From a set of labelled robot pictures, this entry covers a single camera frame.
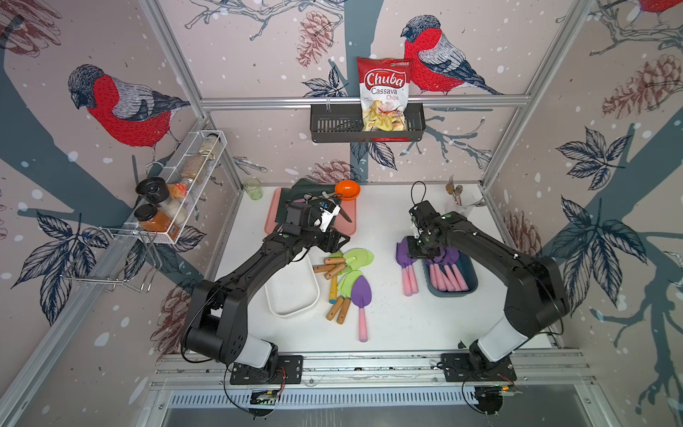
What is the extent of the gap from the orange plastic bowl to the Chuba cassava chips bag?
0.33 metres

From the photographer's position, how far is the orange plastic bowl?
1149 mm

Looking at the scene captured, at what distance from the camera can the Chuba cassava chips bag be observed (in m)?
0.83

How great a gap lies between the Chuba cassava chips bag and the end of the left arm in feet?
1.24

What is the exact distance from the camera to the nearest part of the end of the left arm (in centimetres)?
69

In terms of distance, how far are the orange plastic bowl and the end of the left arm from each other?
0.35 m
